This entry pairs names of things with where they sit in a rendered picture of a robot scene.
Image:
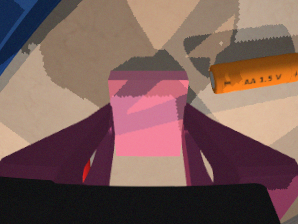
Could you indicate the orange aa battery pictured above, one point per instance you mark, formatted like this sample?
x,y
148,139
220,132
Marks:
x,y
254,73

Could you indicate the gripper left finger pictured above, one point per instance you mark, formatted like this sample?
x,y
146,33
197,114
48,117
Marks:
x,y
62,156

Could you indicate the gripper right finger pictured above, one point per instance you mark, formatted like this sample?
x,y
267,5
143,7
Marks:
x,y
235,159

